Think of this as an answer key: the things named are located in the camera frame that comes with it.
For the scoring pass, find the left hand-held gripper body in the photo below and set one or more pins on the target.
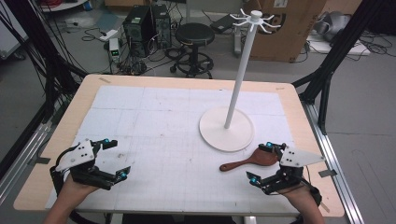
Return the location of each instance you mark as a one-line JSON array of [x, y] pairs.
[[79, 157]]

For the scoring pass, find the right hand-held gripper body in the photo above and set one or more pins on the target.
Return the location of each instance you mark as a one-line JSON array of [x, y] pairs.
[[295, 157]]

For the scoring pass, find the brown wooden spoon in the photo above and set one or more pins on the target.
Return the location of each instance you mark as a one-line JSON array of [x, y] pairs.
[[258, 158]]

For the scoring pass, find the person's left hand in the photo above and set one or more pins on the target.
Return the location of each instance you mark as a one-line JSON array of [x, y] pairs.
[[74, 189]]

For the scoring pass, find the person's right hand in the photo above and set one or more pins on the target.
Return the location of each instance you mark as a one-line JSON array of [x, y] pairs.
[[300, 196]]

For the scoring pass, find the grey tape piece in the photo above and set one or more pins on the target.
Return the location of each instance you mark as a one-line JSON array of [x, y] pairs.
[[327, 173], [43, 160]]

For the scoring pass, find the white hook stand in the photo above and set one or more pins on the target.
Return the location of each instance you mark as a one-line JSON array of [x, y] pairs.
[[227, 135]]

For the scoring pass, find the beige tape piece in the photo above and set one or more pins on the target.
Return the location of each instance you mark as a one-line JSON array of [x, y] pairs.
[[104, 80], [280, 88]]

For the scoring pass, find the white grid mat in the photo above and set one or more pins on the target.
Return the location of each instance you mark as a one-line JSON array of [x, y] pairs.
[[162, 124]]

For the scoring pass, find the person's dark clothing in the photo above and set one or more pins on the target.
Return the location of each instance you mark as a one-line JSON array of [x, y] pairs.
[[177, 219]]

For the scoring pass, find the white device with green display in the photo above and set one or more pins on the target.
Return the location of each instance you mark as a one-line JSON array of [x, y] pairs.
[[114, 48]]

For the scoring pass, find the large cardboard box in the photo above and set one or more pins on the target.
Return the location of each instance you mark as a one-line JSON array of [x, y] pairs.
[[289, 43]]

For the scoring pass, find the white power strip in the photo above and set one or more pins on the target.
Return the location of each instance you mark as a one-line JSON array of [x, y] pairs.
[[108, 34]]

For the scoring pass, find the large black computer tower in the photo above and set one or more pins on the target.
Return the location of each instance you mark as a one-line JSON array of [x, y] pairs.
[[138, 31]]

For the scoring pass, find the white flat board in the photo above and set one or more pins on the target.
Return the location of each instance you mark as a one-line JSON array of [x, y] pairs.
[[342, 48]]

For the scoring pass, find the narrow black computer tower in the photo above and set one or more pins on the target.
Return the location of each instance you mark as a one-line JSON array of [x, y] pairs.
[[162, 25]]

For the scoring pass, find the black flat device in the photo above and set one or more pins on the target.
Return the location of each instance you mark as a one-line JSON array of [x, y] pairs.
[[222, 23]]

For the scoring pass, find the grey bundle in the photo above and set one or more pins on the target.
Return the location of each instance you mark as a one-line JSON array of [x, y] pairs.
[[333, 25]]

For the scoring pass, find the black round stool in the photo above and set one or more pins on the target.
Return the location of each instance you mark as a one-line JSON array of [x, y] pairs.
[[194, 34]]

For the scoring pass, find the white cabinet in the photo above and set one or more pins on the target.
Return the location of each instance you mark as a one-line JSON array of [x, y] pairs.
[[11, 34]]

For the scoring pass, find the white round table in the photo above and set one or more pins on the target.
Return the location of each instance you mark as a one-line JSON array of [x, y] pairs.
[[62, 4]]

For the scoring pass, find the aluminium rail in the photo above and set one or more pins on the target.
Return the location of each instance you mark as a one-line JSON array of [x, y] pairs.
[[333, 155], [21, 161]]

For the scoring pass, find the black metal frame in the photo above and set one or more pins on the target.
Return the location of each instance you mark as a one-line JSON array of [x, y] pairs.
[[330, 62], [46, 53]]

